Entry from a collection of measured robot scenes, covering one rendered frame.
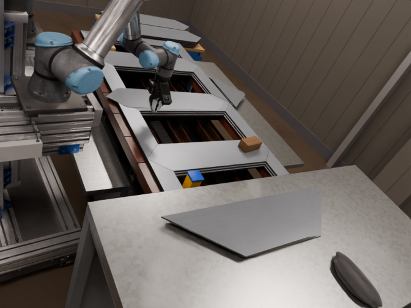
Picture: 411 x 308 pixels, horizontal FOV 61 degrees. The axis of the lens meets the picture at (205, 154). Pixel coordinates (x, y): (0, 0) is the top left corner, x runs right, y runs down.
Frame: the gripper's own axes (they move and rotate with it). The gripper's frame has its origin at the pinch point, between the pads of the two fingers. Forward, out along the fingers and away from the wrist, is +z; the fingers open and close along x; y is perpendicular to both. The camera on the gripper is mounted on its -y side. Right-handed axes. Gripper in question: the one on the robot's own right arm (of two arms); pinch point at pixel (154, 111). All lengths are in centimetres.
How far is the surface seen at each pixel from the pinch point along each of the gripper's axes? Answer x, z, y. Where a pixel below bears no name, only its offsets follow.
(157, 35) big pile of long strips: -47, 7, 102
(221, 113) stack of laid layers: -50, 8, 8
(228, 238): 16, -18, -85
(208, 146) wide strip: -22.5, 6.3, -21.8
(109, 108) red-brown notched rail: 16.7, 8.5, 14.6
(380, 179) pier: -225, 55, -34
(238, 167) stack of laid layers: -33, 8, -37
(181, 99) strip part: -27.6, 6.6, 19.3
